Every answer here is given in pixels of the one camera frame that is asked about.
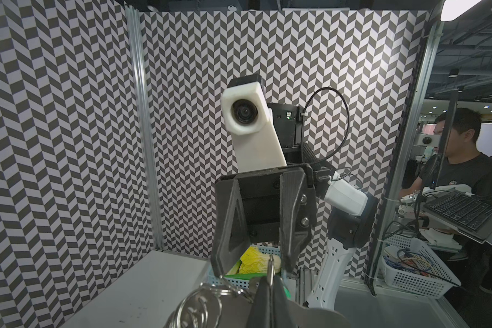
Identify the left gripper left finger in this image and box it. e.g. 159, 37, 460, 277
246, 276, 272, 328

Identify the yellow green plastic bag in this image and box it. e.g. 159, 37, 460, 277
227, 246, 282, 276

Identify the white storage basket with cables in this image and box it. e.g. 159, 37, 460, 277
379, 235, 461, 299

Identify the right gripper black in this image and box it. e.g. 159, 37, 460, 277
210, 163, 324, 277

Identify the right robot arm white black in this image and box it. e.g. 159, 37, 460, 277
210, 99, 379, 308

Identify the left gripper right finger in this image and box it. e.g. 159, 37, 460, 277
272, 278, 298, 328

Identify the black keyboard on stand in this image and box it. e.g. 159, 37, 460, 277
422, 191, 492, 246

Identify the light blue plastic basket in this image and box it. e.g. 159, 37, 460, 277
224, 245, 288, 288

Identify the man in black shirt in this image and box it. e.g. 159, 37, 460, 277
399, 107, 492, 296

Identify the key with green tag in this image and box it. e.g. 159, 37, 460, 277
283, 286, 292, 300

